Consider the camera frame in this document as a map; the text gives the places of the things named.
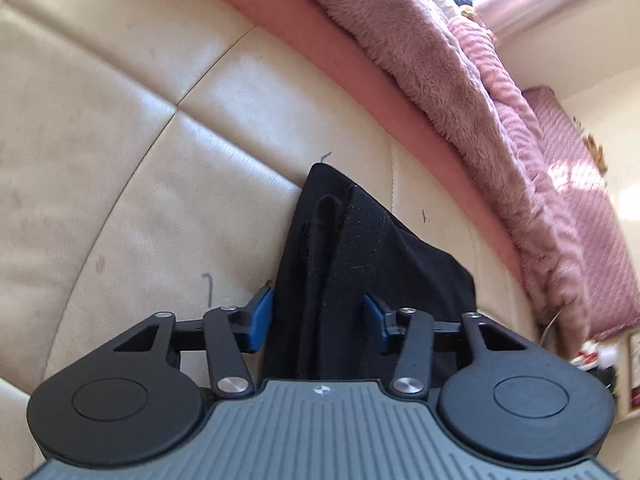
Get salmon pink bed sheet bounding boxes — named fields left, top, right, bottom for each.
left=226, top=0, right=539, bottom=340

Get black pants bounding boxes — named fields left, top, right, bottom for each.
left=262, top=164, right=476, bottom=382

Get beige leather mattress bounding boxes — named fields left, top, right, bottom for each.
left=1, top=0, right=538, bottom=479

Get pink quilted headboard cover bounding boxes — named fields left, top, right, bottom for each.
left=524, top=87, right=639, bottom=340

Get fluffy pink blanket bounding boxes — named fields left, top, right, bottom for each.
left=317, top=0, right=590, bottom=356

